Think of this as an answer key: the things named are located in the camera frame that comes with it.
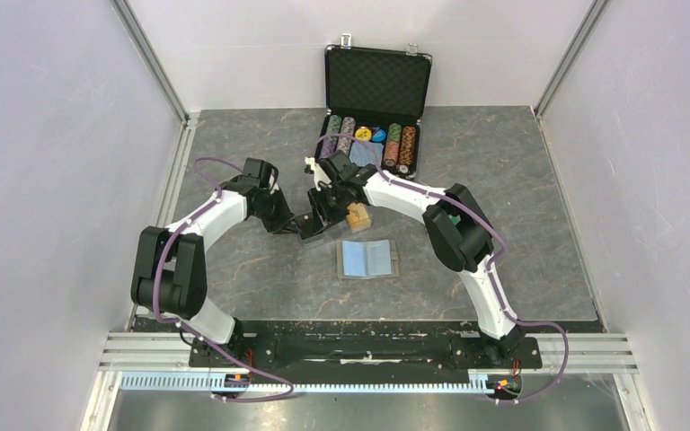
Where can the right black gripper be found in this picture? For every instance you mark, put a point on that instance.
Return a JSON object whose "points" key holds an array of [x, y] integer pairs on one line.
{"points": [[328, 217]]}

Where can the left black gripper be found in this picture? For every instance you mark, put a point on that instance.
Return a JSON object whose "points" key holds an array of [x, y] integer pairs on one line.
{"points": [[281, 225]]}

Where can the orange card box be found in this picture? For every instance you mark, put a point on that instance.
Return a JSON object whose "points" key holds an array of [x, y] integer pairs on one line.
{"points": [[358, 218]]}

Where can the beige card holder wallet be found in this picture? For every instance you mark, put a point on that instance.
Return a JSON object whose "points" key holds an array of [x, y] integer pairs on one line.
{"points": [[367, 260]]}

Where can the black card box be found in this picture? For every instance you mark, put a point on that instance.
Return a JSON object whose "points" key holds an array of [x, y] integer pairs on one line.
{"points": [[314, 232]]}

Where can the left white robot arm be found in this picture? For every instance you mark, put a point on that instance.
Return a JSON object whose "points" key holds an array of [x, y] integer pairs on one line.
{"points": [[170, 272]]}

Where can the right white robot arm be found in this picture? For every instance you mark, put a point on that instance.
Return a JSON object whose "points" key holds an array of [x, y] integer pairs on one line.
{"points": [[461, 236]]}

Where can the black poker chip case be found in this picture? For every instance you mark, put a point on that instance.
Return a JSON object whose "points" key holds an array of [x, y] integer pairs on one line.
{"points": [[375, 100]]}

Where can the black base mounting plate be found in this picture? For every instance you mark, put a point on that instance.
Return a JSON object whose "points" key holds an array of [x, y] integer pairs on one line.
{"points": [[374, 351]]}

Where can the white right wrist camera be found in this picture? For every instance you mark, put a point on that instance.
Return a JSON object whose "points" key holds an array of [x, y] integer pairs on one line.
{"points": [[321, 179]]}

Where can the grey slotted cable duct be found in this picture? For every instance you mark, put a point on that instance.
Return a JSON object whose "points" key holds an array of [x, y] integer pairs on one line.
{"points": [[216, 382]]}

